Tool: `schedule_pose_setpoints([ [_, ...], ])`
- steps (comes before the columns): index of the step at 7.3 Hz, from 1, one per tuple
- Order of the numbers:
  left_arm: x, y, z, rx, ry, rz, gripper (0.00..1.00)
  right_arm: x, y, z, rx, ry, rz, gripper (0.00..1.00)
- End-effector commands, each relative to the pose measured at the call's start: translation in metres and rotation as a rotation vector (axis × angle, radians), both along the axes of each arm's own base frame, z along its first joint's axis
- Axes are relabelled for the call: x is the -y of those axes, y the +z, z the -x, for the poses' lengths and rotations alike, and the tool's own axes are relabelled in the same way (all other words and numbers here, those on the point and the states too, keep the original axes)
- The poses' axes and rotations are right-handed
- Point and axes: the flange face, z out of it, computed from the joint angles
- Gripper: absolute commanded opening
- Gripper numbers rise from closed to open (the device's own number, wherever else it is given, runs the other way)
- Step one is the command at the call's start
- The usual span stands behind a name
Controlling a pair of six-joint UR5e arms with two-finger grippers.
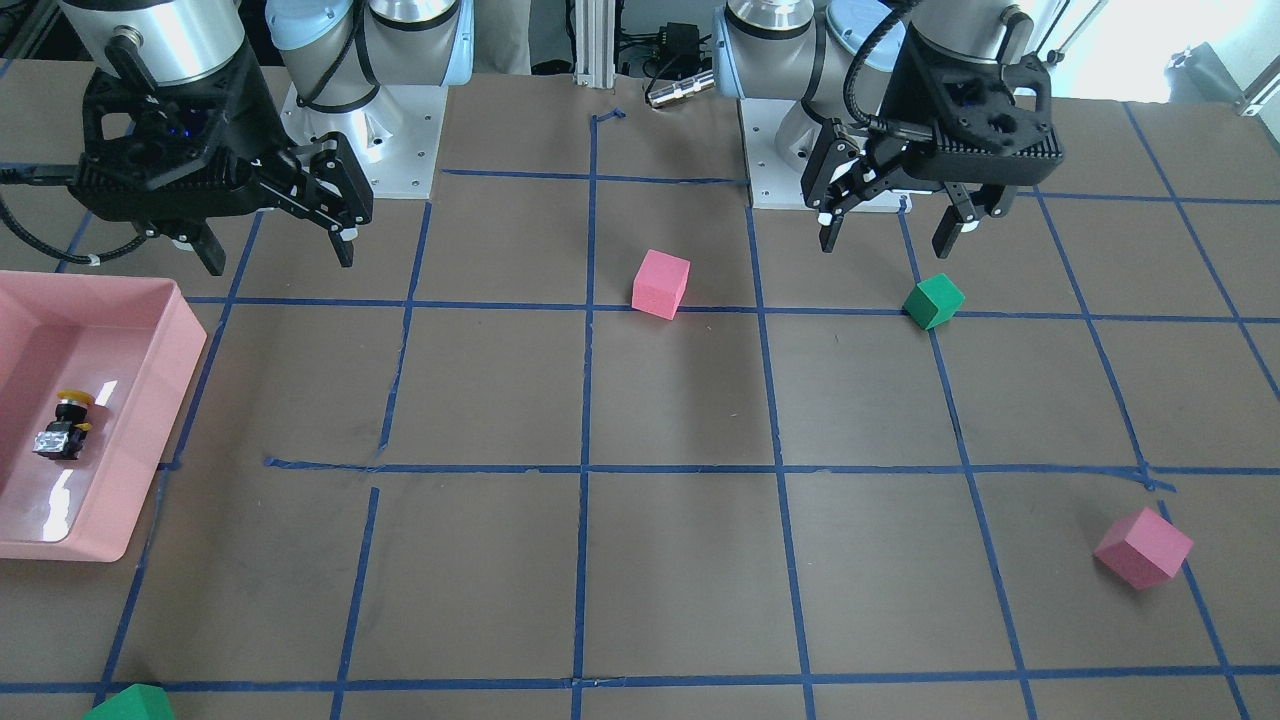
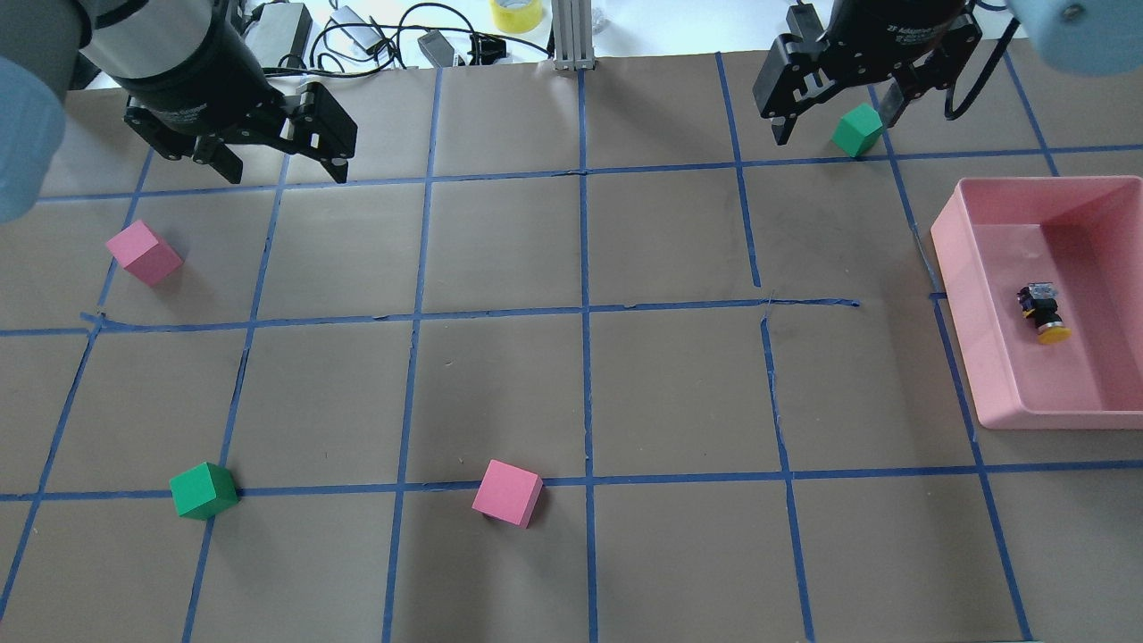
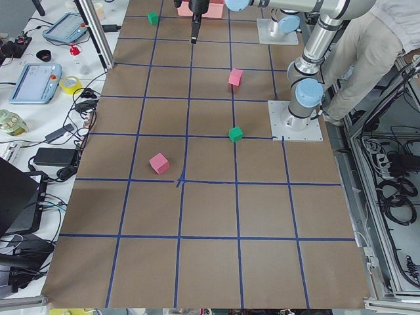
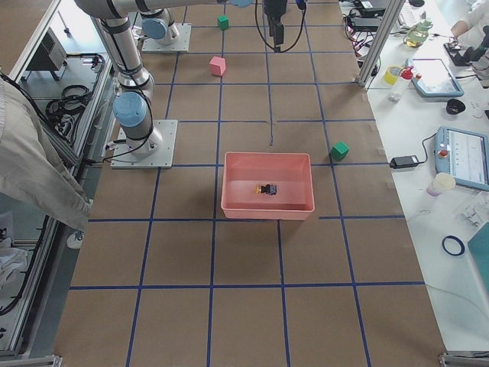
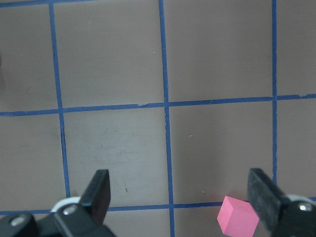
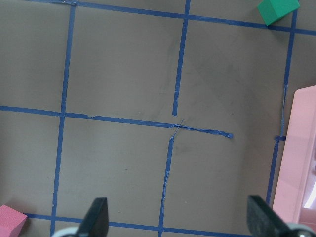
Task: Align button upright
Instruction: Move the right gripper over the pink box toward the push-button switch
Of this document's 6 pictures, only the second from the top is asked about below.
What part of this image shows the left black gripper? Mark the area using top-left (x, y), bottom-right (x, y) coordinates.
top-left (80, 1), bottom-right (358, 186)

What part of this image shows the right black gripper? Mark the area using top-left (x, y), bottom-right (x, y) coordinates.
top-left (754, 1), bottom-right (982, 146)

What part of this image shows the yellow push button switch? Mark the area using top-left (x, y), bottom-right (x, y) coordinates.
top-left (1017, 282), bottom-right (1072, 346)

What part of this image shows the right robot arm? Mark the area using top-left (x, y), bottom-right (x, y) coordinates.
top-left (754, 1), bottom-right (1142, 146)

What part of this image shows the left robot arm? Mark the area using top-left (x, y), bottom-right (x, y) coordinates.
top-left (1, 1), bottom-right (358, 222)

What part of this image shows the green cube back right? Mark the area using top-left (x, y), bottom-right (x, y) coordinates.
top-left (831, 104), bottom-right (885, 158)

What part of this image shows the green cube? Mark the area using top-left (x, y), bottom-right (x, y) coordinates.
top-left (169, 463), bottom-right (239, 521)
top-left (831, 104), bottom-right (885, 158)

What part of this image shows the black power adapter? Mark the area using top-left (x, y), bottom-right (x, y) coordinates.
top-left (243, 3), bottom-right (312, 69)

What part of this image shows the grey power brick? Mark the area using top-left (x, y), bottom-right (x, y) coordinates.
top-left (330, 5), bottom-right (387, 54)

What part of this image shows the pink cube far left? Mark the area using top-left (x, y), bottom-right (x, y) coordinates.
top-left (104, 222), bottom-right (184, 288)

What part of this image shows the pink cube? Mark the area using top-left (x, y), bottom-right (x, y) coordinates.
top-left (471, 459), bottom-right (544, 529)
top-left (104, 222), bottom-right (184, 288)

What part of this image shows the small black adapter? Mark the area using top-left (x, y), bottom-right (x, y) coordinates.
top-left (417, 29), bottom-right (464, 69)

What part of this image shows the pink plastic bin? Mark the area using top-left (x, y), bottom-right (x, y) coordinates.
top-left (932, 176), bottom-right (1142, 431)

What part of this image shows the yellow tape roll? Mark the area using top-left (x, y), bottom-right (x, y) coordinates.
top-left (488, 0), bottom-right (544, 34)

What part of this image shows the green cube front left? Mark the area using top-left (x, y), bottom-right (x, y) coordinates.
top-left (169, 463), bottom-right (239, 521)

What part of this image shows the pink cube front centre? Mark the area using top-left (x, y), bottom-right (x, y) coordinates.
top-left (471, 459), bottom-right (544, 529)

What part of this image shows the black cable bundle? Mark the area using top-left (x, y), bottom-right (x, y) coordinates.
top-left (286, 0), bottom-right (553, 79)

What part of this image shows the aluminium profile post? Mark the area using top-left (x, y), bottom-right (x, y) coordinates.
top-left (550, 0), bottom-right (597, 71)

